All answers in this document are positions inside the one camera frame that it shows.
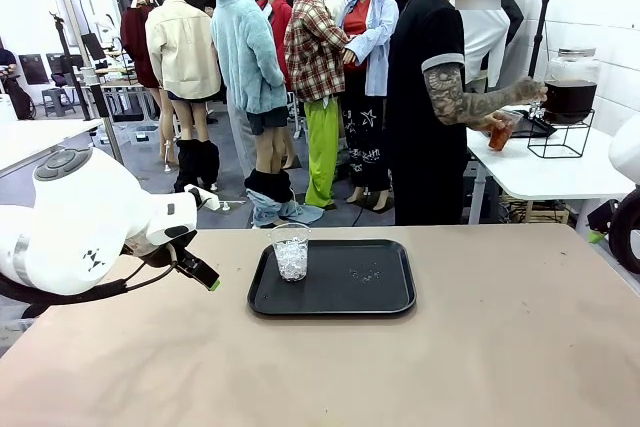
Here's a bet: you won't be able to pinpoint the white work table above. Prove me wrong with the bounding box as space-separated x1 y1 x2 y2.
0 118 105 174

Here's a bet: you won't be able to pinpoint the black stand with monitor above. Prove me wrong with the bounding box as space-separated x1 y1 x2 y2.
48 10 109 121

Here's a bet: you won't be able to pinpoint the black tall tripod stand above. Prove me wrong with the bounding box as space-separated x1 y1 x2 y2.
527 0 555 86

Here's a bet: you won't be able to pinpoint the person's left hand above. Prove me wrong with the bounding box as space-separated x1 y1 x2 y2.
477 111 519 137

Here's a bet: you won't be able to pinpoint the white table with dispenser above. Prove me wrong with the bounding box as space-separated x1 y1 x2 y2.
464 105 637 226

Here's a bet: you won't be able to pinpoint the glass drink dispenser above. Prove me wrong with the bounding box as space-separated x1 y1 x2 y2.
541 46 600 126

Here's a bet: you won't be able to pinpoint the mannequin in plaid shirt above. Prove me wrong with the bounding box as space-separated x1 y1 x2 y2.
283 0 351 211

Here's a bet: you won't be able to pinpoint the black floor cable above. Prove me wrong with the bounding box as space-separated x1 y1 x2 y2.
349 191 372 227

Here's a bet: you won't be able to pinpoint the wooden crate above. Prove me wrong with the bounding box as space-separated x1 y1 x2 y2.
499 194 571 225

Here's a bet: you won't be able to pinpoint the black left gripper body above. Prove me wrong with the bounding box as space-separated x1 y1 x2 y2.
124 230 207 276

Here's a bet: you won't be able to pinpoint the tattooed right forearm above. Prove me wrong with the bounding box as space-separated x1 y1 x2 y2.
434 82 524 129

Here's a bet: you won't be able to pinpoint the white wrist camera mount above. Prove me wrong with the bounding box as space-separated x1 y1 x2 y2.
183 185 221 212

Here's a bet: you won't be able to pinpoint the seated person in dark clothes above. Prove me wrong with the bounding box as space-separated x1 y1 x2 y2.
0 46 37 122

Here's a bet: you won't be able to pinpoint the person in black clothes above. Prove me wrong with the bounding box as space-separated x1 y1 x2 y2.
387 0 506 226

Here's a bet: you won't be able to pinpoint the chrome light stand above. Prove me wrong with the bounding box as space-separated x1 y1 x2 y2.
47 0 125 167

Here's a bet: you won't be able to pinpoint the small grey stool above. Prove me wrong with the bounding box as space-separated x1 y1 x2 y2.
41 88 77 118

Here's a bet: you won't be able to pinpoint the mannequin in red jacket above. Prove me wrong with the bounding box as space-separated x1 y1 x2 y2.
254 0 295 93

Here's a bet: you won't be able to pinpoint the black wire dispenser stand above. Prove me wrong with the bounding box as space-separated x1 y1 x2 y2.
526 107 597 160

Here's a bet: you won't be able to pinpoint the mannequin in maroon dress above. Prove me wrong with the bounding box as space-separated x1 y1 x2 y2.
119 0 162 91

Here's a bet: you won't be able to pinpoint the black drip tray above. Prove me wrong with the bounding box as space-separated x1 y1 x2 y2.
503 109 559 140

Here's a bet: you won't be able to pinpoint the mannequin in blue fleece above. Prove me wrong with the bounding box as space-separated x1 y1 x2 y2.
209 0 326 229

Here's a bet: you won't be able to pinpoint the scattered ice pieces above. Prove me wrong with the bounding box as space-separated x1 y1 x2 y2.
348 265 385 284

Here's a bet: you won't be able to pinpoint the black serving tray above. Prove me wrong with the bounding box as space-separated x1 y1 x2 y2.
246 238 418 319

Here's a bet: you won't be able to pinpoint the mannequin in cream jacket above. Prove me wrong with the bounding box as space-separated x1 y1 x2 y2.
144 0 223 194

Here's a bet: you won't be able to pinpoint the person's right hand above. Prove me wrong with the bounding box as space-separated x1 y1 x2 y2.
517 75 550 104

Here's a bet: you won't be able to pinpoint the clear cup with ice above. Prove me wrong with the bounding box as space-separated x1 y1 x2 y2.
268 222 313 283

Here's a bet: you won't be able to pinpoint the mannequin in blue shirt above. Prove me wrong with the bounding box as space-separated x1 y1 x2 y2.
339 0 401 212

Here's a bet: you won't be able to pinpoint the clear cup with brown drink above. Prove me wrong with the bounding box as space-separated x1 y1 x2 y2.
487 116 517 152

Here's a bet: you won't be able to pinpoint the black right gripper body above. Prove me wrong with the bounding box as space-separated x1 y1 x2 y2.
586 199 623 236

